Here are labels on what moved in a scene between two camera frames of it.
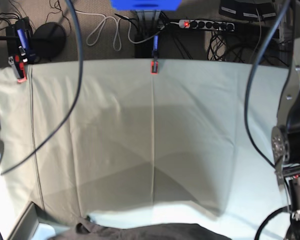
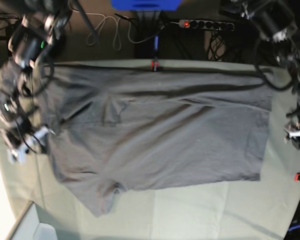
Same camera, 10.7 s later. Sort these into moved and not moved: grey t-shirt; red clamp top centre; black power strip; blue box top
Moved: grey t-shirt
Not moved: red clamp top centre; blue box top; black power strip
